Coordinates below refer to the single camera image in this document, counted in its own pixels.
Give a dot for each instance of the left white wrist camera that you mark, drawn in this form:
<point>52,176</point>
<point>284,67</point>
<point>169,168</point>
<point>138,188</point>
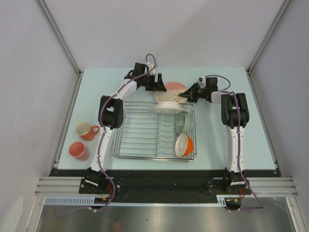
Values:
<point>151,68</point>

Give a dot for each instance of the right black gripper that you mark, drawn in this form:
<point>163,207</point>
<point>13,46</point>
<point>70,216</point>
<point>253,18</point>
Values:
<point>190,94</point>

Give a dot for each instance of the white orange ceramic bowl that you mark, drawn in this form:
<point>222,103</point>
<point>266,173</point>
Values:
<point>184,145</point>

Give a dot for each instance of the pink cup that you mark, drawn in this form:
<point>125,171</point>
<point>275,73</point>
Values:
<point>79,151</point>

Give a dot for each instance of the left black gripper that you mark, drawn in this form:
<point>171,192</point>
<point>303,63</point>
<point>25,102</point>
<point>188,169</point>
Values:
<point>160,86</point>

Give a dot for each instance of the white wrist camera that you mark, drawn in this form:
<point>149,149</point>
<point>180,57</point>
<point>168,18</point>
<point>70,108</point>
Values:
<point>202,80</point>
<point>151,68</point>

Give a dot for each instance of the pink cream floral plate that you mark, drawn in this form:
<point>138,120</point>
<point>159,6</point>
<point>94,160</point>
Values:
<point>174,89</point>

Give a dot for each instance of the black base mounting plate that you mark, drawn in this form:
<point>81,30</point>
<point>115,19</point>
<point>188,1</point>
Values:
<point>162,186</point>

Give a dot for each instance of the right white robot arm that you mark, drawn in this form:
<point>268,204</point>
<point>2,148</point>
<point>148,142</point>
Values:
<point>235,116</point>

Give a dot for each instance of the orange mug with handle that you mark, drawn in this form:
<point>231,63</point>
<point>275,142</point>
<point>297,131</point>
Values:
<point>86,131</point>

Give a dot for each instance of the green ceramic bowl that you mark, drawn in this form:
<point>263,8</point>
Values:
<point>183,123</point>

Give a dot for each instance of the metal wire dish rack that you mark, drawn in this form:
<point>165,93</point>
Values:
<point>148,136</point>

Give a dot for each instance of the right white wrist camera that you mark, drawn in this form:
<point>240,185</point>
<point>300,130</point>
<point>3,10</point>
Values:
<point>202,80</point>

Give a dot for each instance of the aluminium frame rail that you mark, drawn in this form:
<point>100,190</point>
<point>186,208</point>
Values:
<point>62,186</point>

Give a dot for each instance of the white scalloped plate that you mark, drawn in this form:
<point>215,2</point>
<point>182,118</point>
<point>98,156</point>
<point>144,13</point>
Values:
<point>168,108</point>

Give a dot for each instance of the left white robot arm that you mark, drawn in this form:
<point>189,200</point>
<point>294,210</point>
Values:
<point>111,115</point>

